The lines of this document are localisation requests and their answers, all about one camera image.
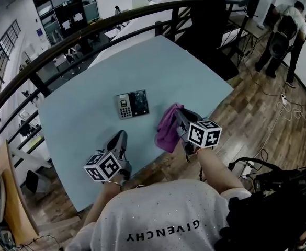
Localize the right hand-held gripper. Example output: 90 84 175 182
175 108 223 154

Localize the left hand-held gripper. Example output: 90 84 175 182
83 130 131 185

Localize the purple cloth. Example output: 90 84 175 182
155 102 185 154

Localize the black keypad terminal device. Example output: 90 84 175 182
116 89 150 120

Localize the person's right forearm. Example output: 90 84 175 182
197 146 245 196

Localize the person's left forearm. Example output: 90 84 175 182
83 183 122 227

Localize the black shoulder bag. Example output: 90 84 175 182
214 163 306 251

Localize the light blue table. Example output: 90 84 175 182
37 35 234 213

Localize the person's white shirt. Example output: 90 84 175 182
65 179 253 251

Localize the black white waste bin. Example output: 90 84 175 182
25 169 50 195

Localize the black curved railing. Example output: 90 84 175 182
0 0 244 167

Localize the black mesh chair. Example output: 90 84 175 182
190 0 240 81

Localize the wooden table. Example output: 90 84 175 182
0 139 40 245

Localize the black coat stand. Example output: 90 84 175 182
245 0 273 19

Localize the thick black cable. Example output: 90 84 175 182
228 157 281 172

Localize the black power adapter cable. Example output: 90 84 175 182
19 234 62 251

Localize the dark glass window wall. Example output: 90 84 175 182
31 0 101 47

